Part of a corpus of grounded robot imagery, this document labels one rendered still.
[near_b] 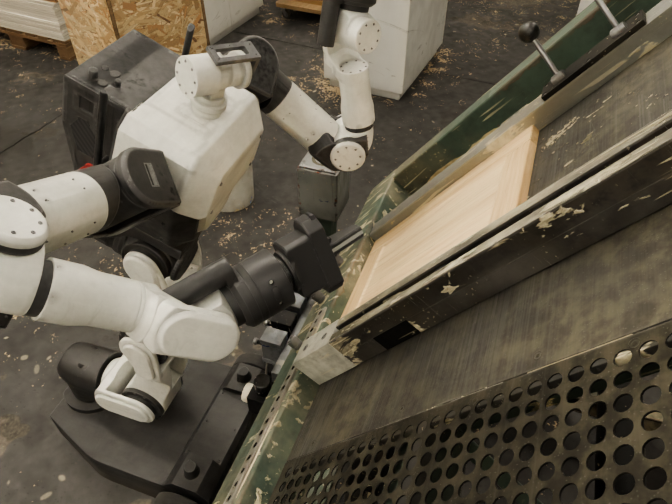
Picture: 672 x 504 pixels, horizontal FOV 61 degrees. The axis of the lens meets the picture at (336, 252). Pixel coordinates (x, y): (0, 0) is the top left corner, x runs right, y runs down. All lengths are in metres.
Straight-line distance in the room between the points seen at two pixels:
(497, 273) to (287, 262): 0.29
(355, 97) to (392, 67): 2.54
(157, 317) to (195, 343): 0.06
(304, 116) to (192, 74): 0.36
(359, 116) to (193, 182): 0.43
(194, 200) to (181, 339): 0.36
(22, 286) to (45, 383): 1.81
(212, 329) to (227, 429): 1.22
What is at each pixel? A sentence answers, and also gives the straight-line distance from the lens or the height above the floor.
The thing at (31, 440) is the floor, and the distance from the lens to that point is 2.36.
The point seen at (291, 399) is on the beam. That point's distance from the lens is 1.12.
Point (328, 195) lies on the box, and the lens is 1.63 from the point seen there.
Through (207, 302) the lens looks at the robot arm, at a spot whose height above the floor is 1.29.
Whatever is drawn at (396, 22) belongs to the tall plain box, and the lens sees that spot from 3.67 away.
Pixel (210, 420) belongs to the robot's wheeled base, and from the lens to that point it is 1.97.
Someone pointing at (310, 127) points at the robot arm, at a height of 1.20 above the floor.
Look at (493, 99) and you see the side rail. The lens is 1.43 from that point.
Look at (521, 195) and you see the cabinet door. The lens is 0.99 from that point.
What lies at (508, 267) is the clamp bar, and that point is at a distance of 0.81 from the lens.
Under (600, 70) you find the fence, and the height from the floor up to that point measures 1.40.
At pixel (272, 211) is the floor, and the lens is 2.94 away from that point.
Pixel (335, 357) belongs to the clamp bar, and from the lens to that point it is 1.07.
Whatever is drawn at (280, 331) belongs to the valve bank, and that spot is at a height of 0.76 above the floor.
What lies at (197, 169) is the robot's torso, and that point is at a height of 1.30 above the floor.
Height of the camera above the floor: 1.85
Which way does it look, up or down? 43 degrees down
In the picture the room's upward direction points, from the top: straight up
